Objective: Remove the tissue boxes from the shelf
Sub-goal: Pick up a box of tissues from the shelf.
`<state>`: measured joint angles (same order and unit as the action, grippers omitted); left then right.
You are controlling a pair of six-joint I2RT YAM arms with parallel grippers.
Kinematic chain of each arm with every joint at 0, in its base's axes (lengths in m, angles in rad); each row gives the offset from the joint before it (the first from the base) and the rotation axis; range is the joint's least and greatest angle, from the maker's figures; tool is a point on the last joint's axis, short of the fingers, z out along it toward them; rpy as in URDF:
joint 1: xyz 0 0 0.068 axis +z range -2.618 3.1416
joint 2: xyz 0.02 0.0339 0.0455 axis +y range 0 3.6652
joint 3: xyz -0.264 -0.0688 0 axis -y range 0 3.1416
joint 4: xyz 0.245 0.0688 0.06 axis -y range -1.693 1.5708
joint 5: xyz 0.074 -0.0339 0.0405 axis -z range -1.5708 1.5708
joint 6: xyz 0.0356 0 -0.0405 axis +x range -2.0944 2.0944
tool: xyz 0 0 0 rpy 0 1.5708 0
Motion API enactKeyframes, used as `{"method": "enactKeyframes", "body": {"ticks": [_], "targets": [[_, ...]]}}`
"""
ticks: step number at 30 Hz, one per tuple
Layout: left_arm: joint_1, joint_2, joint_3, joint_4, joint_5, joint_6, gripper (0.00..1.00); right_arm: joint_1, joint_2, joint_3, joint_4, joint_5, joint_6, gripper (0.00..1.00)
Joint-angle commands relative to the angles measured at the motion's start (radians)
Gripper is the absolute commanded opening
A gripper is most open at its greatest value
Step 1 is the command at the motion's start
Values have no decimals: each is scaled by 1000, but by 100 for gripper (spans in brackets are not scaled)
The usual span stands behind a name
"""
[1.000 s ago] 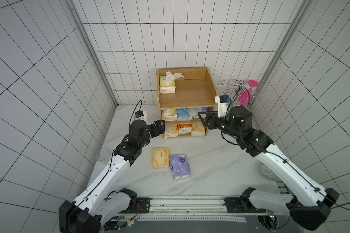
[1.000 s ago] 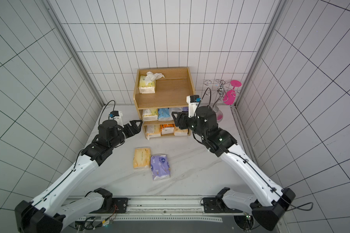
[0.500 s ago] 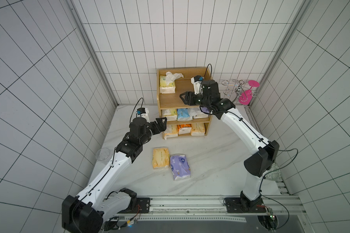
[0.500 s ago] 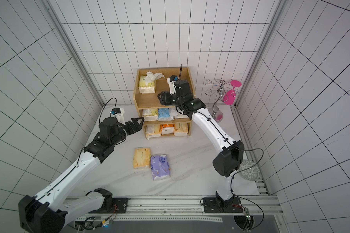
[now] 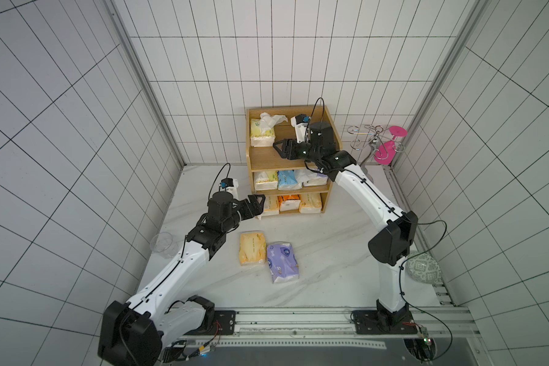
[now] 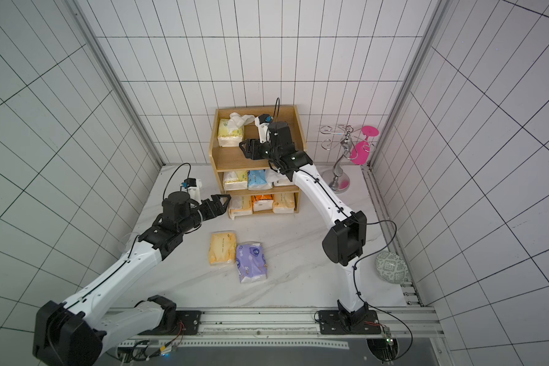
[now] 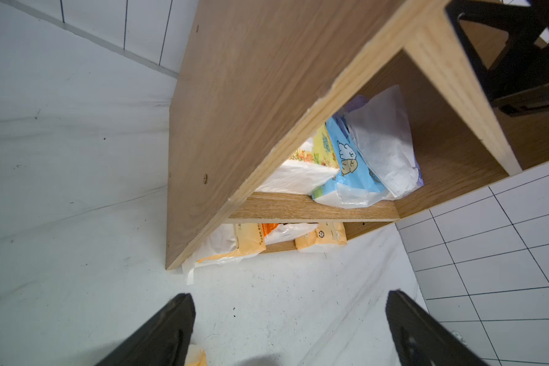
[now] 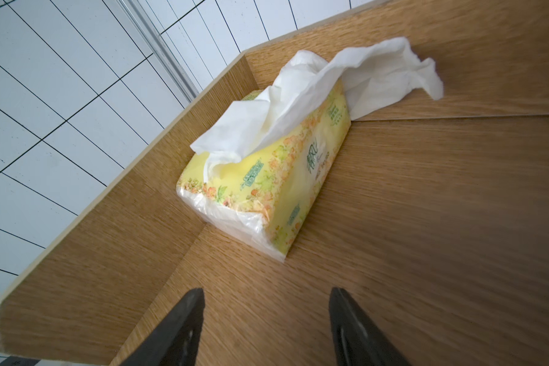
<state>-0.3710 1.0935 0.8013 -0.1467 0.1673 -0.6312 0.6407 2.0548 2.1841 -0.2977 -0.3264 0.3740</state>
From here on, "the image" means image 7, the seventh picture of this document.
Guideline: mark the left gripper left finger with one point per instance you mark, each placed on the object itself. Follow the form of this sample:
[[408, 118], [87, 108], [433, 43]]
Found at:
[[163, 340]]

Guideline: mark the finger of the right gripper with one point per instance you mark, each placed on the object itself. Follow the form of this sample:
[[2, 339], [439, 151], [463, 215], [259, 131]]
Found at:
[[517, 83]]

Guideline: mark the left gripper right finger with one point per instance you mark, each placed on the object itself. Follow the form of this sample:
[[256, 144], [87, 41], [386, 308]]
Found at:
[[419, 339]]

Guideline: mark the orange-yellow tissue pack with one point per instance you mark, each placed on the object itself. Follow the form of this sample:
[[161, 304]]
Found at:
[[196, 356]]

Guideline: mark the blue tissue pack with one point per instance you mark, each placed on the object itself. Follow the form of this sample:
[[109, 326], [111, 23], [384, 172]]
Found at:
[[355, 186]]

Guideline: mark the beige tissue pack bottom left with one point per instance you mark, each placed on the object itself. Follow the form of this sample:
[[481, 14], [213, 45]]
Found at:
[[229, 243]]

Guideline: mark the beige tissue pack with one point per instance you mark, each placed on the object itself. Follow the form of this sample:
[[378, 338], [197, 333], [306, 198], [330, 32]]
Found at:
[[327, 237], [229, 243]]

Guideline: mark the beige tissue pack bottom right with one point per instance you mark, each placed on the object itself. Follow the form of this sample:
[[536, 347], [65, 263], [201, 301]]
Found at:
[[327, 237]]

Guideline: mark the orange tissue pack bottom middle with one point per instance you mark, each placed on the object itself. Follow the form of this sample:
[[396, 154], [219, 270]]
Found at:
[[276, 233]]

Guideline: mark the white purple tissue pack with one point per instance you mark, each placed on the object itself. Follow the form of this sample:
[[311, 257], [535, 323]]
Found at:
[[380, 129]]

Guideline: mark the yellow tissue pack middle shelf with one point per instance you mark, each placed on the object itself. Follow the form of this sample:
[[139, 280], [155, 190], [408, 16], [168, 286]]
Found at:
[[310, 166]]

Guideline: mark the wooden three-tier shelf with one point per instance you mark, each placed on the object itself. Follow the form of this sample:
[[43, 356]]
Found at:
[[259, 77]]

